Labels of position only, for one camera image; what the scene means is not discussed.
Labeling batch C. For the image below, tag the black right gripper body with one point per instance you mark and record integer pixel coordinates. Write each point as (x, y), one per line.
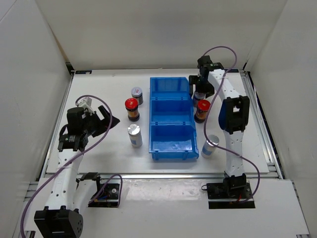
(202, 85)

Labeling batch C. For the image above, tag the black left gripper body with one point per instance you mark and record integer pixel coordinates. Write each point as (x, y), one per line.
(93, 125)

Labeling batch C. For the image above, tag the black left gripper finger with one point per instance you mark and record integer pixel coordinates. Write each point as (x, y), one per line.
(105, 113)
(106, 123)

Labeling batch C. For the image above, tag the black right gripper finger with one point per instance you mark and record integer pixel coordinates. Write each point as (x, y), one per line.
(209, 91)
(192, 81)

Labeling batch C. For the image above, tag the grey-lid dark jar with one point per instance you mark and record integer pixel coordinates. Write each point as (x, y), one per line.
(197, 97)
(137, 93)

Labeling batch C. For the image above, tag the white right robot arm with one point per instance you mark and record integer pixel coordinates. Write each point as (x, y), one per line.
(233, 119)

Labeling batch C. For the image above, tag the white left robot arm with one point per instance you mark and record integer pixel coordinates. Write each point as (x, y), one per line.
(62, 213)

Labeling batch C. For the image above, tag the right red-lid sauce jar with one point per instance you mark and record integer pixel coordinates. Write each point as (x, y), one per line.
(201, 111)

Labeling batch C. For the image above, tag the red-lid sauce jar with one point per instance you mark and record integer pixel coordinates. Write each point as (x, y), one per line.
(201, 111)
(131, 105)

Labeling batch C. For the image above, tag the left silver-lid spice bottle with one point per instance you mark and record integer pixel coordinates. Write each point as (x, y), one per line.
(135, 136)

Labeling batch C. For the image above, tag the silver-lid spice bottle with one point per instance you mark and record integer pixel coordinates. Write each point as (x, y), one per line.
(135, 136)
(208, 148)

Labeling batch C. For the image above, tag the left red-lid sauce jar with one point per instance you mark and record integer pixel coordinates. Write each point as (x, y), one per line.
(131, 105)

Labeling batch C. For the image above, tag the blue three-compartment plastic bin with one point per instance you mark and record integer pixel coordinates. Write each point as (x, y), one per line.
(172, 129)

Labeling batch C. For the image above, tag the right silver-lid spice bottle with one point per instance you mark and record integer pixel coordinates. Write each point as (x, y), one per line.
(208, 148)

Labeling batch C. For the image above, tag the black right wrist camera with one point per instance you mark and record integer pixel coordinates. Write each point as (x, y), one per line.
(204, 60)

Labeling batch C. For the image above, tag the aluminium front table rail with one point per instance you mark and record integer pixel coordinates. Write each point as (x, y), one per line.
(270, 175)

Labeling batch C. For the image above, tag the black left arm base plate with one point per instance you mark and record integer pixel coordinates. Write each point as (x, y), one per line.
(108, 194)

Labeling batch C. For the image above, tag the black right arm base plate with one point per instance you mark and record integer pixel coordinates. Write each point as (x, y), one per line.
(219, 199)

